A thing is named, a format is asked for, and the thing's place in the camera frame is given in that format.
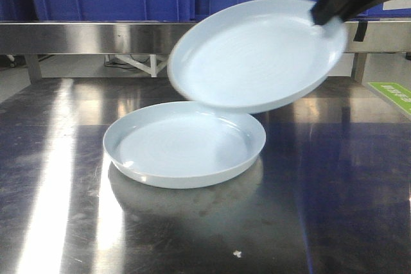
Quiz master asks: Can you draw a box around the light blue plate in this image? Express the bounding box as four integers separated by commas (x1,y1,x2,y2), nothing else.
103,101,266,189
168,0,347,114

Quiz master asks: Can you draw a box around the black tape strip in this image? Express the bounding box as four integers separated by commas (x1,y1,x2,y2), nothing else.
353,21,368,42

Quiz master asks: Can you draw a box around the blue crate with label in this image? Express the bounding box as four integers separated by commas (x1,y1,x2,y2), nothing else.
358,3,410,17

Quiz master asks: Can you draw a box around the white label on crate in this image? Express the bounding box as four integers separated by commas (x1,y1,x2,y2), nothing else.
383,0,410,10

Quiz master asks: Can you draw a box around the green floor sign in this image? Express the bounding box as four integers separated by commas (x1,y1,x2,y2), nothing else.
368,81,411,114

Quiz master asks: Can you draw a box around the small white crumb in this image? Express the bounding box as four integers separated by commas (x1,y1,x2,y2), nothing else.
232,250,242,258

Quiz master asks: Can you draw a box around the stainless steel shelf rail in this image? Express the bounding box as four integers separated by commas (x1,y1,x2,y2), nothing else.
1,18,410,55

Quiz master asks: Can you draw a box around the white metal frame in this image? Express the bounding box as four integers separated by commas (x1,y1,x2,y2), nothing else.
103,54,168,78

